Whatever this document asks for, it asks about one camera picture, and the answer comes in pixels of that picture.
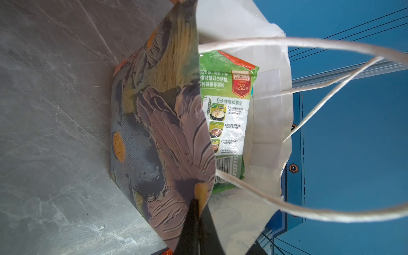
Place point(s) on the green snack pouch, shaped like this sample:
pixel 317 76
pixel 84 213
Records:
pixel 226 88

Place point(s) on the red yellow snack packet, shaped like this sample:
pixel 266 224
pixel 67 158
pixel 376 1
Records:
pixel 167 251

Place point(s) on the right aluminium corner post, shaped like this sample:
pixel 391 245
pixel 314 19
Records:
pixel 379 68

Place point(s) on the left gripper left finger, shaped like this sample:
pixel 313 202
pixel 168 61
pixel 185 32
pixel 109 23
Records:
pixel 189 240

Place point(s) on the floral paper bag white handles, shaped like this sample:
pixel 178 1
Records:
pixel 161 153

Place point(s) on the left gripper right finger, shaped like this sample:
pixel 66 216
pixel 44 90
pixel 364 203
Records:
pixel 209 240

